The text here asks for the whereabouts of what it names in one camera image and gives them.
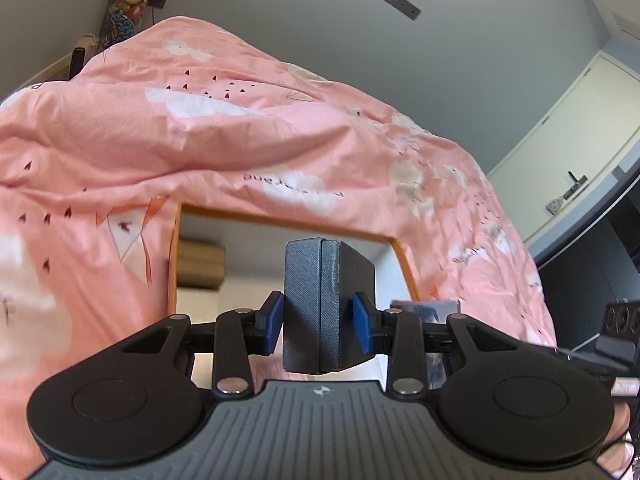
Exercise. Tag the dark object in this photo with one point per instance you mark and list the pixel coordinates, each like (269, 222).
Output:
(77, 62)

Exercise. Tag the pink printed blanket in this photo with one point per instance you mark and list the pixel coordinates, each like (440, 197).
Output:
(150, 160)

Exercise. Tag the small hanging fabric pouch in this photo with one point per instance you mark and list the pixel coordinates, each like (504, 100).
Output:
(555, 206)

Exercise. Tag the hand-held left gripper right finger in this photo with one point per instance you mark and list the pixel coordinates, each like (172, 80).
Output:
(361, 325)

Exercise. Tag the dark grey textured box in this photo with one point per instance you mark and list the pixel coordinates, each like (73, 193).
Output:
(320, 305)

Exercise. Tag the dark wall socket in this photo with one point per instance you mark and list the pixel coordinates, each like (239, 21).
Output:
(158, 1)

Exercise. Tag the white door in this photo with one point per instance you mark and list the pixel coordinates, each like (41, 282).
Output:
(575, 125)

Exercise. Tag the orange cardboard box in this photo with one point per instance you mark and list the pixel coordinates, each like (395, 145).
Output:
(250, 250)

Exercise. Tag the clear tube of plush toys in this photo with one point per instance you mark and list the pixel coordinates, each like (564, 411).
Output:
(130, 0)

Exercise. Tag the grey printed card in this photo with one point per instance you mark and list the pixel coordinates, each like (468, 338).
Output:
(430, 310)

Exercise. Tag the tan woven pouch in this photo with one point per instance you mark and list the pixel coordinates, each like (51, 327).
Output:
(200, 265)

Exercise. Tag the dark cabinet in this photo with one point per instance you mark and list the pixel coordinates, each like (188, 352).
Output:
(590, 270)

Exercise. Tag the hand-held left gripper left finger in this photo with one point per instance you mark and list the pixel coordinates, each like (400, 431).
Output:
(272, 322)

